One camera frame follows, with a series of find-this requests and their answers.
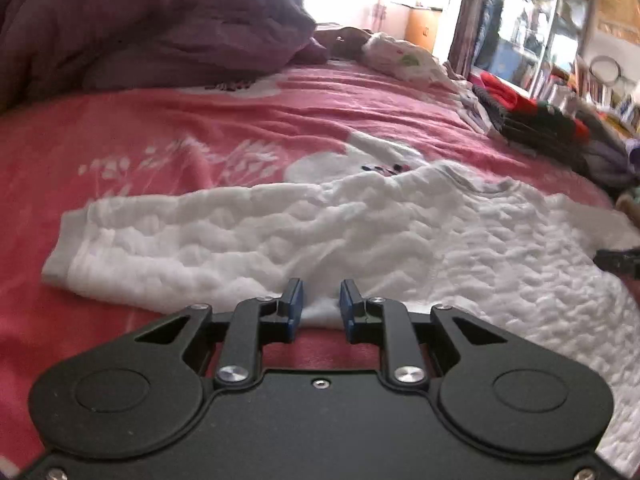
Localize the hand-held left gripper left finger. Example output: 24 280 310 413
134 277 305 389

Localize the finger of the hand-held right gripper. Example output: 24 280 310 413
594 246 640 277

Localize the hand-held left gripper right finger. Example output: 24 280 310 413
339 279 507 391

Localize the white quilted baby garment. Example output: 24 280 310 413
42 160 640 476

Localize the grey clothes pile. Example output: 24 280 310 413
580 110 640 188

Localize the row of books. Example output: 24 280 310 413
570 57 640 128

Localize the red and green knit garment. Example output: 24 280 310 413
480 72 590 143

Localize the round mirror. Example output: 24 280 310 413
589 55 624 87

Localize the pink floral blanket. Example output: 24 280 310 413
0 57 640 466

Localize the glass display cabinet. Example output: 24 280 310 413
475 0 601 97

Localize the white clothing with green print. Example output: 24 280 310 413
361 32 451 84

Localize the mauve cloth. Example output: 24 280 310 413
314 26 374 62

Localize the pink patterned curtain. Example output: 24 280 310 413
447 0 507 79

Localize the orange cabinet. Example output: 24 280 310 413
405 5 444 54

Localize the purple duvet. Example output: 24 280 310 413
0 0 329 113

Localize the wall poster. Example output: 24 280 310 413
597 0 640 45

